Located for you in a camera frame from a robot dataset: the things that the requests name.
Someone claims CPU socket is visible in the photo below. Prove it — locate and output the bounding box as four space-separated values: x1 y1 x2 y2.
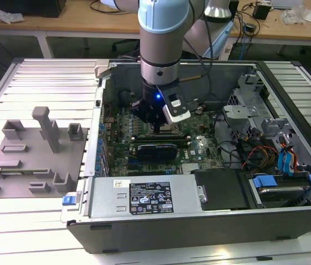
144 117 183 136

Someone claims black RAM slot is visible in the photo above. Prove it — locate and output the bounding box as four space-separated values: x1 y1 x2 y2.
135 140 194 145
133 134 192 139
134 137 193 142

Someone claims black graphics card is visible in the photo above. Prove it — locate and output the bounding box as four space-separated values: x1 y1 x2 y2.
136 142 179 161

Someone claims black round speaker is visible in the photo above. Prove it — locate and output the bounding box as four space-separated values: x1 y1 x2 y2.
119 88 133 109

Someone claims silver chipset heatsink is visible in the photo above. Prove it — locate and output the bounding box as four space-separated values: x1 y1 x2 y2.
181 162 201 176

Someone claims green motherboard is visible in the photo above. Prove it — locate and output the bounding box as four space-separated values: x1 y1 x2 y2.
100 104 226 177

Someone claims grey metal drive cage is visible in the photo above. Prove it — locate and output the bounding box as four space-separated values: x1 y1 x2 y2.
221 73 272 144

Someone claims grey power supply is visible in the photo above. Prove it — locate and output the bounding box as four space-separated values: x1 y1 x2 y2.
88 176 201 221

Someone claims black plastic drive cover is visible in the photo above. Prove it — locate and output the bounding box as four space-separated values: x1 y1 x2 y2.
193 169 252 211

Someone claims wooden desk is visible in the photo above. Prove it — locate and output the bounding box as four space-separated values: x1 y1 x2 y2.
0 0 311 60

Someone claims blue case latch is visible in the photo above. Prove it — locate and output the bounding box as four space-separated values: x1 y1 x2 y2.
61 194 78 207

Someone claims black PC case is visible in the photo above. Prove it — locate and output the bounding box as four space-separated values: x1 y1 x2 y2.
61 59 311 255

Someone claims blue disk carrier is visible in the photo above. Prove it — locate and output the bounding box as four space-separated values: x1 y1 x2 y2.
250 173 311 194

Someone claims tall black box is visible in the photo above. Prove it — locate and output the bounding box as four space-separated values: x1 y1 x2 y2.
228 0 240 32

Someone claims grey parts rack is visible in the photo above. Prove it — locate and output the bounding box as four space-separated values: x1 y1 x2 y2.
0 106 90 200

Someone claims hard disk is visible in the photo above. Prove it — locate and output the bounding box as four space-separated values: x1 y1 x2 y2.
256 186 307 208

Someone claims small black box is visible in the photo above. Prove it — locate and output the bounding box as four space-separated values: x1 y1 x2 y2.
253 2 271 20

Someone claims green RAM stick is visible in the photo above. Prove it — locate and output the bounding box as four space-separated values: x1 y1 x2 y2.
0 170 33 176

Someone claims wide black box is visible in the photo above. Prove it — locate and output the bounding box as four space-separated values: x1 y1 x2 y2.
0 0 67 18

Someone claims crumpled white paper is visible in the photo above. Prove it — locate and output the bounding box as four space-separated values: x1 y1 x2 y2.
0 7 25 24

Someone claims clear plastic bag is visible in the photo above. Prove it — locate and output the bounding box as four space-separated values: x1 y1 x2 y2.
280 4 307 25

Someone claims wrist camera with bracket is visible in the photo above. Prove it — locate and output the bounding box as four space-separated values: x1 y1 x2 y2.
156 84 193 124

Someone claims red power wire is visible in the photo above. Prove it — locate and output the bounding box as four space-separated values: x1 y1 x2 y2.
241 146 279 169

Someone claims blue data wire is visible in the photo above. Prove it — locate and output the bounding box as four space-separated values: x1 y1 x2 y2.
278 145 297 178

